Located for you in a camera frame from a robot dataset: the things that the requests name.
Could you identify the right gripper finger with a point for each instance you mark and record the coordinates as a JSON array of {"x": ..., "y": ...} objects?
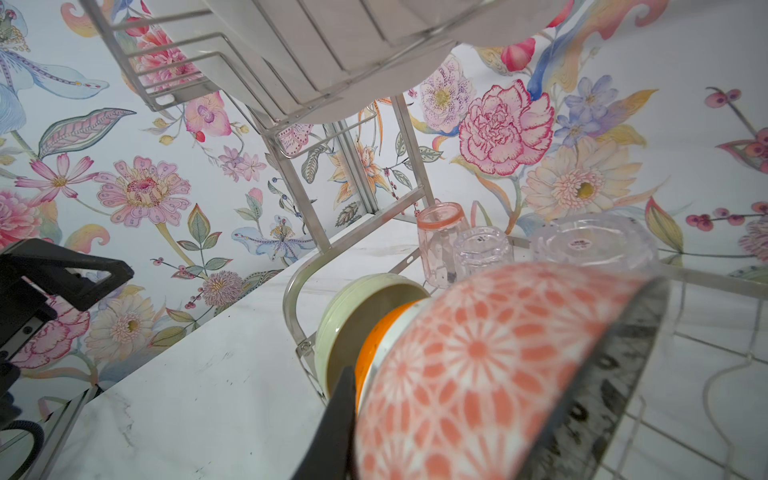
[{"x": 331, "y": 452}]

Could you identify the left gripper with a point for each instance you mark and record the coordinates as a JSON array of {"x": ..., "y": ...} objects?
[{"x": 82, "y": 280}]

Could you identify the orange bowl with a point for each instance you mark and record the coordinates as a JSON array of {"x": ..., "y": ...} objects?
[{"x": 380, "y": 341}]

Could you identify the pale green bowl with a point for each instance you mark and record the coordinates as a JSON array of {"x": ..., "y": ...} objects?
[{"x": 351, "y": 316}]

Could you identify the red patterned bowl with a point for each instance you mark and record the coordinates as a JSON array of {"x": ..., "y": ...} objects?
[{"x": 519, "y": 372}]

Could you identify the chrome two-tier dish rack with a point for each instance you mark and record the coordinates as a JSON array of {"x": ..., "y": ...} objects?
[{"x": 294, "y": 144}]

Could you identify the clear glass cup small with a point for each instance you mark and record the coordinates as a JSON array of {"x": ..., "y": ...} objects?
[{"x": 481, "y": 248}]

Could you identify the pink glass cup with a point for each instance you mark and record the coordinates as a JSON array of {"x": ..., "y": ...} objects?
[{"x": 439, "y": 226}]

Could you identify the white plate left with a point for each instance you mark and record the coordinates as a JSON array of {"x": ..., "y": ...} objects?
[{"x": 229, "y": 63}]

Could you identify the patterned plate middle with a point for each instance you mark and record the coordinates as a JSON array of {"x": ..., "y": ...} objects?
[{"x": 348, "y": 52}]

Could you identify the clear glass cup large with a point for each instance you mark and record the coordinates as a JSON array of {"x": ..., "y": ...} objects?
[{"x": 602, "y": 240}]

